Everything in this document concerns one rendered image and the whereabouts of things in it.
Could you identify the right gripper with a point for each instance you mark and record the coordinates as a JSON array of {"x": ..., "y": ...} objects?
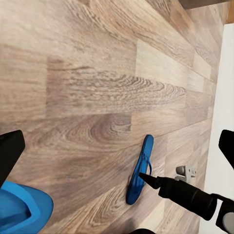
[{"x": 180, "y": 192}]

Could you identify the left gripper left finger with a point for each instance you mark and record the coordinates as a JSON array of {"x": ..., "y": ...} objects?
[{"x": 12, "y": 145}]

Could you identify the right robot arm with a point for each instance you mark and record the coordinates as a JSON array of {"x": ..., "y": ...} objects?
[{"x": 192, "y": 198}]

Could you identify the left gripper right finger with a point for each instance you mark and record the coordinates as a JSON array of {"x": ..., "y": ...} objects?
[{"x": 226, "y": 145}]

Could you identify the sandal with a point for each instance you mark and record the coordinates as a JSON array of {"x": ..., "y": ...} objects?
[
  {"x": 137, "y": 183},
  {"x": 23, "y": 209}
]

